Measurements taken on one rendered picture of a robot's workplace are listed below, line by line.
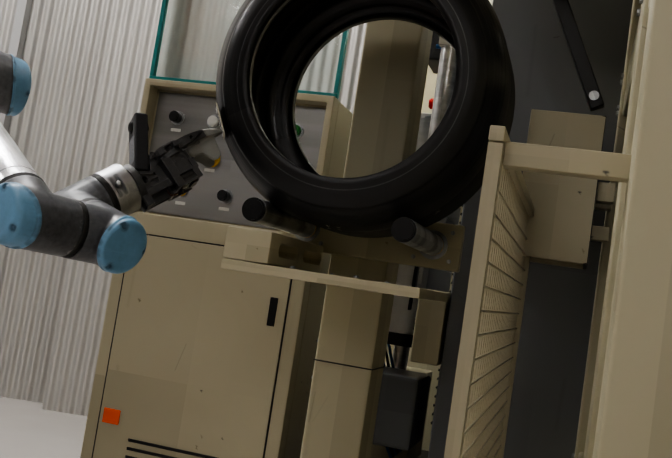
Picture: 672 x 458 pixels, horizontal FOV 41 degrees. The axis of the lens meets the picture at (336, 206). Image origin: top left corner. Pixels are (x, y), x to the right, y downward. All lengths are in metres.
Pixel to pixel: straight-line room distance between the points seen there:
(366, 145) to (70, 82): 2.91
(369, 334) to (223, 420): 0.60
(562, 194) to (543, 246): 0.11
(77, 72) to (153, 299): 2.41
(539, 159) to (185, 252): 1.52
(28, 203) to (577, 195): 1.05
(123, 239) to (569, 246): 0.88
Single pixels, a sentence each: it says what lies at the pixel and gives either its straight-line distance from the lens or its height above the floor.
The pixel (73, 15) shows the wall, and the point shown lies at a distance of 4.80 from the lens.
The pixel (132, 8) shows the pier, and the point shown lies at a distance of 4.57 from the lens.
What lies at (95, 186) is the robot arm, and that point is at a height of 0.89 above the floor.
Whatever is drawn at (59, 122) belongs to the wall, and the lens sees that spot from 4.69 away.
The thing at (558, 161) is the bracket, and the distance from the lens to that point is 1.06.
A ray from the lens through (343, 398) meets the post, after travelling 1.97.
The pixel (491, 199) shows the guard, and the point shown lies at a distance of 1.05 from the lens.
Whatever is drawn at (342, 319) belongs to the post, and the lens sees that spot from 1.96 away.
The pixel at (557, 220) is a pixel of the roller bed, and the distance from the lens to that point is 1.84.
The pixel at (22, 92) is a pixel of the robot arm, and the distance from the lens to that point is 1.89.
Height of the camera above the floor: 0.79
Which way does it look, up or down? 5 degrees up
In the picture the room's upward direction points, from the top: 9 degrees clockwise
